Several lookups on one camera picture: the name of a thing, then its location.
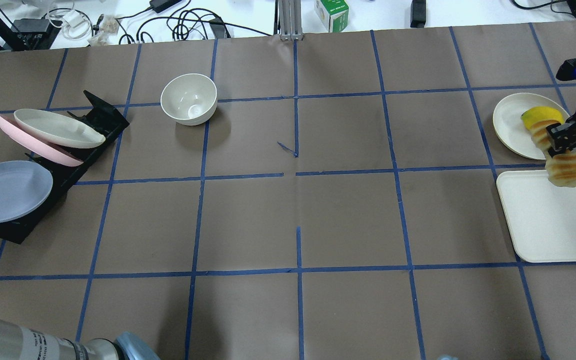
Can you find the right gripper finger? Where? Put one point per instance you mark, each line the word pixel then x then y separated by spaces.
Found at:
pixel 569 125
pixel 564 141

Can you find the striped bread roll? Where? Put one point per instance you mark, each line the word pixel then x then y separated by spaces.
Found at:
pixel 561 168

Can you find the blue plate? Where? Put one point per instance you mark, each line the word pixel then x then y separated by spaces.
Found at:
pixel 24 186

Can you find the cream plate with lemon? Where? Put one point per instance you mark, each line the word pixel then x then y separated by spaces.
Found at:
pixel 509 127

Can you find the black plate rack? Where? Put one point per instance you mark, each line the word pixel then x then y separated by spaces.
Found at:
pixel 103 117

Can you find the pink plate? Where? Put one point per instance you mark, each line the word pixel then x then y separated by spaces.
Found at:
pixel 44 149

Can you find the cream plate in rack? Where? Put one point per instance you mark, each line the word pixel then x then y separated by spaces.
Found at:
pixel 58 129

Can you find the yellow lemon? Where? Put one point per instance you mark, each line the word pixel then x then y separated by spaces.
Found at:
pixel 541 113

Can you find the cream rectangular tray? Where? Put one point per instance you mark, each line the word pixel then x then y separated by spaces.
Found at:
pixel 541 217

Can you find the black power adapter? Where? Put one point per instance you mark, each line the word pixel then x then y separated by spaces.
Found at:
pixel 418 14

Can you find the green white box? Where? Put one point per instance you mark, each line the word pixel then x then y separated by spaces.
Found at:
pixel 334 14

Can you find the white bowl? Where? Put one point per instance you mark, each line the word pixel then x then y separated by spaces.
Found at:
pixel 190 99

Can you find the aluminium frame post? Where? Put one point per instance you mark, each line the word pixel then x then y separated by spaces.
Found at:
pixel 288 20

